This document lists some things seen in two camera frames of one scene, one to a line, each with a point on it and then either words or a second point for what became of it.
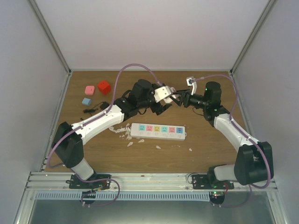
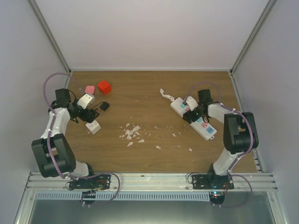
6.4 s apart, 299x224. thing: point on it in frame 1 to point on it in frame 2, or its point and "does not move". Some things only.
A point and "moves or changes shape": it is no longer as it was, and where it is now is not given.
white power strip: x=157 y=132 to x=205 y=130
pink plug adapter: x=89 y=90 does not move
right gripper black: x=184 y=98 to x=188 y=116
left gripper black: x=160 y=108 to x=91 y=116
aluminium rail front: x=133 y=182 does not move
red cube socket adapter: x=104 y=87 does not move
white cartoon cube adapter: x=165 y=94 moves or changes shape
